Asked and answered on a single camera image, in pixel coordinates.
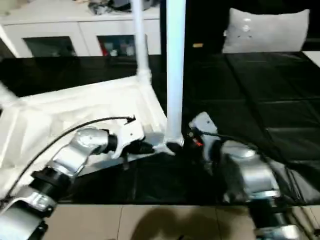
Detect grey cushion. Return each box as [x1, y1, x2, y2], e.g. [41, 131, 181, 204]
[221, 7, 311, 54]

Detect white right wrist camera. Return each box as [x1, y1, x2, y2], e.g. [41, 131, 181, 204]
[188, 111, 222, 172]

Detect white glass-door cabinet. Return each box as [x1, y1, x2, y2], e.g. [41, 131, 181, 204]
[0, 0, 163, 59]

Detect black work mat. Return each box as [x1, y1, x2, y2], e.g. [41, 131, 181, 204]
[0, 51, 320, 206]

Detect white plastic table top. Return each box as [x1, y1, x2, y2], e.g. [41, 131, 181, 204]
[0, 74, 186, 201]

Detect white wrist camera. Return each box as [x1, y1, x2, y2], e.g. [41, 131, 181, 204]
[111, 120, 146, 160]
[188, 111, 222, 172]

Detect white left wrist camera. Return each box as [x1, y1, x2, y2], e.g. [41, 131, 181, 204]
[111, 120, 146, 160]

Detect grey round cooker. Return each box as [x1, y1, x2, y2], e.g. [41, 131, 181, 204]
[111, 0, 154, 10]

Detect white flat board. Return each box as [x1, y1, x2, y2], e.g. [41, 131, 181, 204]
[301, 49, 320, 65]

